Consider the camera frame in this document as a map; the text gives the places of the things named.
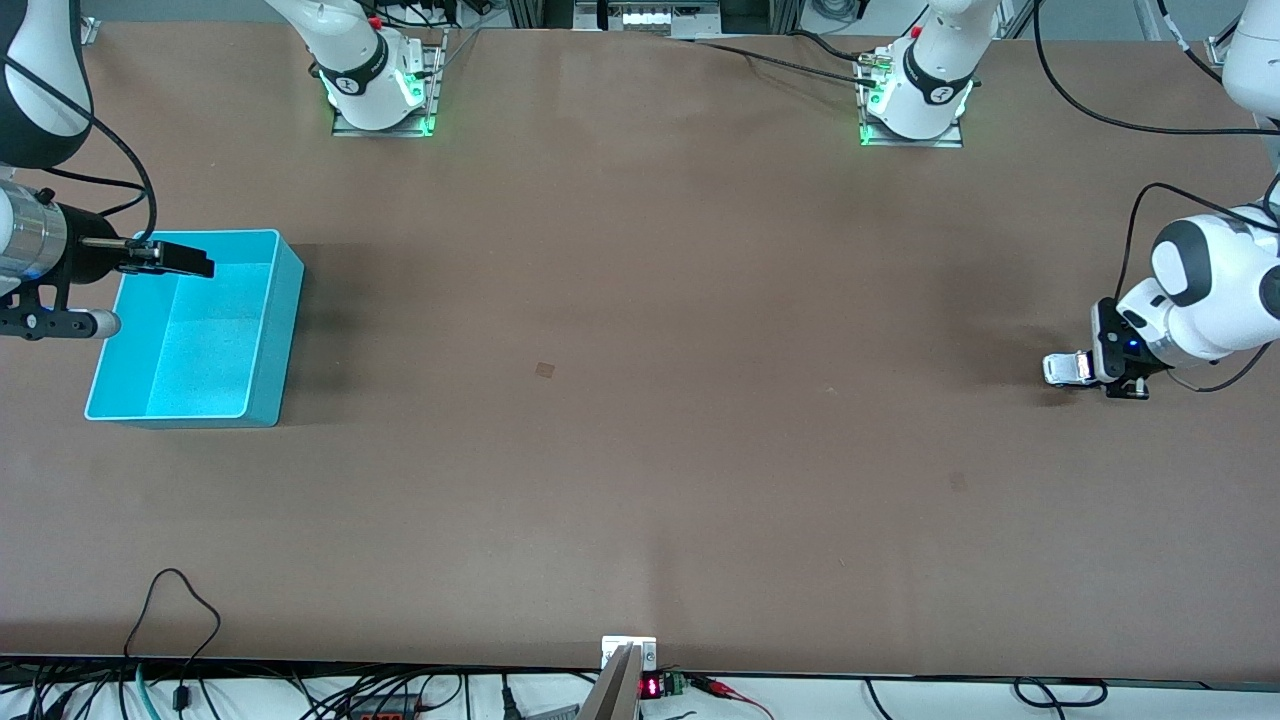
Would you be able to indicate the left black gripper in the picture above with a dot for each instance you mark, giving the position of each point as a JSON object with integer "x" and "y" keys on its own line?
{"x": 1107, "y": 352}

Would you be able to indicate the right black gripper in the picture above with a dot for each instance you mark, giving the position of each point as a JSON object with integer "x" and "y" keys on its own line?
{"x": 90, "y": 257}

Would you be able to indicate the white toy jeep black roof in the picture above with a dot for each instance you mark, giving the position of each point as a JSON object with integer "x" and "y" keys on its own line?
{"x": 1060, "y": 370}

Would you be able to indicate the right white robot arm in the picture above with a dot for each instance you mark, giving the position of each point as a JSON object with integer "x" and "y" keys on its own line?
{"x": 345, "y": 60}

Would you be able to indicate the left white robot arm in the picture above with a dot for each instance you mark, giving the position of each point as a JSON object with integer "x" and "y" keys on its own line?
{"x": 1210, "y": 270}

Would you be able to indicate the turquoise plastic bin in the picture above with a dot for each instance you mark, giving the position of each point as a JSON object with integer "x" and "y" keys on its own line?
{"x": 210, "y": 350}

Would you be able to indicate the red clip lead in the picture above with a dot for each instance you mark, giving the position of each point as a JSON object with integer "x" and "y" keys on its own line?
{"x": 720, "y": 687}

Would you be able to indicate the black power strip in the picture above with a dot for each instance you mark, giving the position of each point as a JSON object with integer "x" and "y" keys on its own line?
{"x": 385, "y": 714}

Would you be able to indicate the grey control box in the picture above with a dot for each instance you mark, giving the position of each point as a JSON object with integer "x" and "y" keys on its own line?
{"x": 650, "y": 18}

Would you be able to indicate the black power plug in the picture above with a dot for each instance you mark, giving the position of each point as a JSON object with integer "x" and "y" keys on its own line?
{"x": 508, "y": 700}

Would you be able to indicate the red digit display module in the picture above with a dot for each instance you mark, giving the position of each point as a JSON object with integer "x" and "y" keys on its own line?
{"x": 651, "y": 687}

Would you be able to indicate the aluminium frame corner bracket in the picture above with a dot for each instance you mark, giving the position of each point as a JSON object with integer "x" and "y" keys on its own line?
{"x": 1218, "y": 52}
{"x": 90, "y": 30}

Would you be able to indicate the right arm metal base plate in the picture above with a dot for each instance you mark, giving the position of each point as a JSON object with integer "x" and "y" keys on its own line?
{"x": 380, "y": 132}

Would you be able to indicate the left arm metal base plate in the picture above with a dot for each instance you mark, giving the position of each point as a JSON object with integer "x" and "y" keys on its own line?
{"x": 940, "y": 142}

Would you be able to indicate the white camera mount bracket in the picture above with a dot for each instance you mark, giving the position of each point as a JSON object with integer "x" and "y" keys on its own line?
{"x": 612, "y": 645}

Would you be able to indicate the grey camera mount bar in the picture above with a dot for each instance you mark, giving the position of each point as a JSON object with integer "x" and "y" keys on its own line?
{"x": 612, "y": 695}

